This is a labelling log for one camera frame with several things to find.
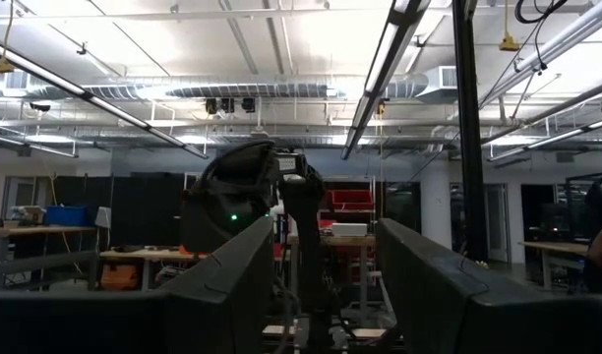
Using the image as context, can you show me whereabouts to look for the black hanging cable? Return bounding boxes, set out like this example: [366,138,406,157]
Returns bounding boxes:
[513,0,563,76]

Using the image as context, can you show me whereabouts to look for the wooden workbench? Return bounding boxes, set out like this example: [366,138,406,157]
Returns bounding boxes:
[0,224,99,292]

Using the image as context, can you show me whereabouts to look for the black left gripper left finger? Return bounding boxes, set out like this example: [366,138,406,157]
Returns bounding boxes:
[0,215,275,354]

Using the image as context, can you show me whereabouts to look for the red storage bin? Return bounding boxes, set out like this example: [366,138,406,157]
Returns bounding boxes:
[329,188,376,213]

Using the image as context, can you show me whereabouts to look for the long ceiling strip light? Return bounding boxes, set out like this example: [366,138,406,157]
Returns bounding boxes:
[339,0,433,161]
[0,35,210,160]
[486,114,602,164]

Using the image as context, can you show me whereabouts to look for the black partition panel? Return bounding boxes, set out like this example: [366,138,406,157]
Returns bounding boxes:
[51,171,186,248]

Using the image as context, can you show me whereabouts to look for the blue plastic bin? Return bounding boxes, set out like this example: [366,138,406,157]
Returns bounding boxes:
[44,205,90,228]

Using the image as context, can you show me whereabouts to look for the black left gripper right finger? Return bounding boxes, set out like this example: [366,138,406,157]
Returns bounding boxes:
[377,218,602,354]

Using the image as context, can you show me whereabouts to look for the wooden table metal legs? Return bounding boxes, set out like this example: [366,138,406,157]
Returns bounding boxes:
[285,233,377,325]

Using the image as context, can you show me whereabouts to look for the wooden desk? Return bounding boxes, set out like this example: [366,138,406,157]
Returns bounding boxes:
[518,240,590,292]

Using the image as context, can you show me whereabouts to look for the silver ventilation duct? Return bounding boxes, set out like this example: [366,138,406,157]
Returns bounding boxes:
[0,64,459,105]

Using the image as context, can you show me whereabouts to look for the yellow hanging outlet pendant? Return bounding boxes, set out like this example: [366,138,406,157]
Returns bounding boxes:
[0,0,17,76]
[498,0,522,53]

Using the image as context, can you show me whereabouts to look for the orange bag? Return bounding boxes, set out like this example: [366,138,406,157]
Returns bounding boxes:
[99,262,142,292]

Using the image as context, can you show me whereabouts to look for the white box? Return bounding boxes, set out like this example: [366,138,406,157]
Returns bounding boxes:
[331,221,369,239]

